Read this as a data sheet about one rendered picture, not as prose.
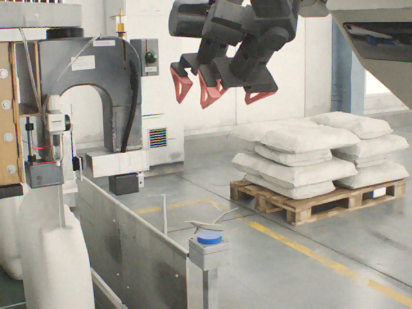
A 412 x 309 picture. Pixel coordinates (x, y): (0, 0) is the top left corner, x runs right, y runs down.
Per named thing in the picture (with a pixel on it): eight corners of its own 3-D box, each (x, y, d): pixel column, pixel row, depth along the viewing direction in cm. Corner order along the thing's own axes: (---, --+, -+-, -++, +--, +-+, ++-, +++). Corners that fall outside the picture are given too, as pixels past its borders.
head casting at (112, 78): (145, 149, 134) (140, 25, 127) (45, 163, 122) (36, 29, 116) (103, 131, 160) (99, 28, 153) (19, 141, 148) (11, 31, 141)
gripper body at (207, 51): (178, 61, 112) (187, 29, 108) (219, 58, 118) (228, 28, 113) (194, 78, 109) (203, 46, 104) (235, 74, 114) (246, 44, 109)
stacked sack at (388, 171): (412, 181, 439) (413, 163, 436) (354, 195, 408) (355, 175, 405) (374, 170, 476) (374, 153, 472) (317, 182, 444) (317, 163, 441)
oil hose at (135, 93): (143, 152, 131) (139, 38, 125) (125, 154, 129) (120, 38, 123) (134, 148, 136) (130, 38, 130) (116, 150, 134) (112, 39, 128)
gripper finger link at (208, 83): (185, 93, 104) (201, 59, 97) (218, 90, 107) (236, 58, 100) (197, 122, 101) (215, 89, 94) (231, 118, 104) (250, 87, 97)
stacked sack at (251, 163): (325, 167, 442) (325, 149, 439) (261, 181, 407) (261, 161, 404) (290, 158, 477) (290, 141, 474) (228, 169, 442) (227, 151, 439)
